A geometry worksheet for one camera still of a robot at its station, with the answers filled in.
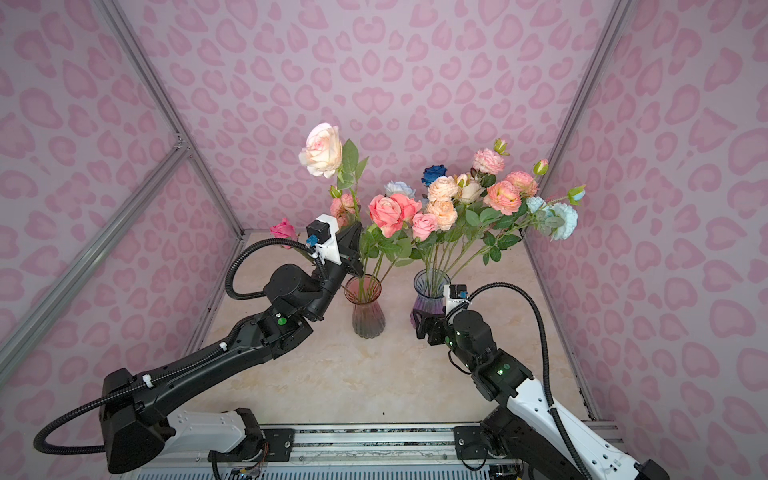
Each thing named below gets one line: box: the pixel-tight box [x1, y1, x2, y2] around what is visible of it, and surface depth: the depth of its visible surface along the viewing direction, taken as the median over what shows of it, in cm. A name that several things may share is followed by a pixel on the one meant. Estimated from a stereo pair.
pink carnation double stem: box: [470, 138, 510, 187], surface depth 69 cm
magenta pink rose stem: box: [270, 218, 315, 264], surface depth 64 cm
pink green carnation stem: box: [444, 159, 549, 282], surface depth 64 cm
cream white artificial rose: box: [299, 123, 370, 223], surface depth 47 cm
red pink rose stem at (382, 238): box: [359, 194, 404, 301], surface depth 63 cm
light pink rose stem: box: [409, 213, 438, 283], surface depth 65 cm
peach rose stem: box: [426, 176, 459, 283], surface depth 67 cm
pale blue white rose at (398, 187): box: [383, 180, 417, 198], surface depth 70 cm
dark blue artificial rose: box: [421, 164, 447, 187], surface depth 77 cm
